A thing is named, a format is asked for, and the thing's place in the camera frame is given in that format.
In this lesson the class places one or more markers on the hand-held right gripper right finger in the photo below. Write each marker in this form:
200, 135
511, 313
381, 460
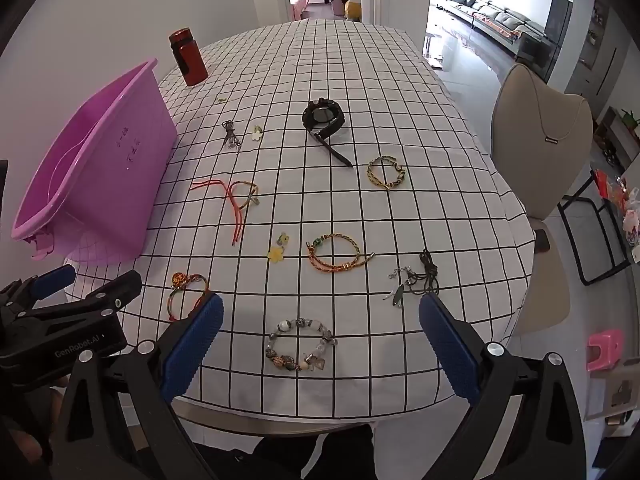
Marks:
450, 350

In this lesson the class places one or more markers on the person's dark trousers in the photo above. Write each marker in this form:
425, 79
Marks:
310, 455

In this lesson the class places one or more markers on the pink plastic stool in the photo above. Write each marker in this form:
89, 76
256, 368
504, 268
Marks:
606, 350

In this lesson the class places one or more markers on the pink plastic bin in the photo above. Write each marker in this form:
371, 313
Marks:
100, 170

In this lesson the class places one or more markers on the black wristwatch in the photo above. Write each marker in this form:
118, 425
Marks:
324, 117

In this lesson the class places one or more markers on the beige chair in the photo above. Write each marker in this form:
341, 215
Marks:
540, 125

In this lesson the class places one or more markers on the dark tall cabinet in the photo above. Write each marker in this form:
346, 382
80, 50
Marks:
559, 35

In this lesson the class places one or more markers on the yellow flower charm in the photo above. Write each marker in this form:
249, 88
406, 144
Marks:
276, 254

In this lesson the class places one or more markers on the white flower charm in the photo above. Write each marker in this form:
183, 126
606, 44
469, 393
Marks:
256, 133

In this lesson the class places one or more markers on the red bottle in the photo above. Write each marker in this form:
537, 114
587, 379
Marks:
189, 57

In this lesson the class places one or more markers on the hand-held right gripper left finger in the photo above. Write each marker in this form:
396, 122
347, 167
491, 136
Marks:
192, 350

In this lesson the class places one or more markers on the grey sofa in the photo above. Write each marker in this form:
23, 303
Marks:
500, 17

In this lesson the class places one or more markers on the white checkered tablecloth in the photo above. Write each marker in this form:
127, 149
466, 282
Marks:
310, 195

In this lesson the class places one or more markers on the black metal frame rack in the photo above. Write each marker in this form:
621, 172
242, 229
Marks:
595, 240

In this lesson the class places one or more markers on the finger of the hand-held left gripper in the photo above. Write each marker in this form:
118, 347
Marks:
112, 292
50, 280

